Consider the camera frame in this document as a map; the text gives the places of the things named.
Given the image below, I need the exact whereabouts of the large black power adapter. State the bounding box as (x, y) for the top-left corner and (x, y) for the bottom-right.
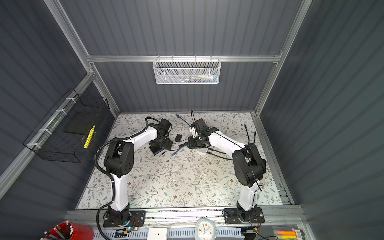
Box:
(175, 134), (188, 151)

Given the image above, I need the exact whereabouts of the blue ethernet cable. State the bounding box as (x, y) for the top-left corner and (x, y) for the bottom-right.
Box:
(170, 113), (191, 157)

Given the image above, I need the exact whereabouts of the white network switch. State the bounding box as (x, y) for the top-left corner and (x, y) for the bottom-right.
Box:
(196, 148), (209, 155)

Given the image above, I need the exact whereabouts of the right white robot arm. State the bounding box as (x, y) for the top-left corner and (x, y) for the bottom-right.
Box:
(187, 119), (267, 212)

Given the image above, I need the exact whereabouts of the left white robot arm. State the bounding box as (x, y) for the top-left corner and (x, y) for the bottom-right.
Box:
(94, 117), (173, 213)

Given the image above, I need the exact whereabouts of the yellow striped item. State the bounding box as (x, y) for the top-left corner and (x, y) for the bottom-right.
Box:
(83, 125), (96, 149)

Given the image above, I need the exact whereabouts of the black box in basket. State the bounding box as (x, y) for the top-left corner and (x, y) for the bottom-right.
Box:
(64, 112), (97, 135)

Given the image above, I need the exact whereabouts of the white desk clock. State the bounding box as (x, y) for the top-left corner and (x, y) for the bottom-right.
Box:
(194, 218), (217, 240)

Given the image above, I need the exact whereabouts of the white power socket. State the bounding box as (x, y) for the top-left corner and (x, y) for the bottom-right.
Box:
(147, 228), (168, 240)

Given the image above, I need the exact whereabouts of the red pen cup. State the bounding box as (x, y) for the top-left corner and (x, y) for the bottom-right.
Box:
(41, 221), (94, 240)

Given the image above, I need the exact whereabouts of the white wire mesh basket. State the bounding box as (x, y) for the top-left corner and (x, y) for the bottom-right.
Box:
(153, 59), (222, 85)

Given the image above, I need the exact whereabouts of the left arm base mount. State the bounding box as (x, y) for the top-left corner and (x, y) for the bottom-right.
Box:
(103, 210), (146, 228)

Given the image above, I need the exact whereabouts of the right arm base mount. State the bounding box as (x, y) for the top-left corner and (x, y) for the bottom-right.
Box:
(222, 207), (265, 225)

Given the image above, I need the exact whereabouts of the black wire basket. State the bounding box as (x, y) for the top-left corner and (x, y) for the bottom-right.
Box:
(23, 92), (114, 164)

